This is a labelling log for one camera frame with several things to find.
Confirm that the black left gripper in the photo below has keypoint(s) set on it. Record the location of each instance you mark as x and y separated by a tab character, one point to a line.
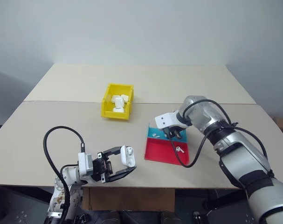
101	166

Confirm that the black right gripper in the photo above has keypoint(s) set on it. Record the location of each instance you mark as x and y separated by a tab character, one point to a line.
176	127

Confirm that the white earbud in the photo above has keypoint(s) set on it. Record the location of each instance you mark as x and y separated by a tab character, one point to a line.
155	135
130	151
179	149

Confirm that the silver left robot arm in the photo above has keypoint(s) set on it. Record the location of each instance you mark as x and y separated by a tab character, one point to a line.
72	193

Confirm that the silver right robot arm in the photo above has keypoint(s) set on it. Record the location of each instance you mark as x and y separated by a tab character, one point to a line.
236	151

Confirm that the yellow plastic bin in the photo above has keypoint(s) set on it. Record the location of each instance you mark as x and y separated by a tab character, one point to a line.
106	112

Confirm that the red plastic tray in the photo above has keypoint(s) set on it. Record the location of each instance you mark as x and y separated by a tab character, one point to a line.
160	151

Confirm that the teal plastic tray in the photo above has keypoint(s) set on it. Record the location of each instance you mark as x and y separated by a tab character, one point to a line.
151	131

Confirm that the dark rounded shape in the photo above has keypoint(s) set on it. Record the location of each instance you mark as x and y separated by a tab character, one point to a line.
170	217

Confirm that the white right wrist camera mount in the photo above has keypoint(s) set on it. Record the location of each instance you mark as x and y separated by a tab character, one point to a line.
165	119

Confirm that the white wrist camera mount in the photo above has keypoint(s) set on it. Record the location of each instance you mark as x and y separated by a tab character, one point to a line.
85	165
165	119

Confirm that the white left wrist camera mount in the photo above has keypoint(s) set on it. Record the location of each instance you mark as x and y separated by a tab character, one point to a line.
85	165

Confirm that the brown wooden table frame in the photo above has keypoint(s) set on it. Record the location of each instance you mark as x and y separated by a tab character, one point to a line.
132	198

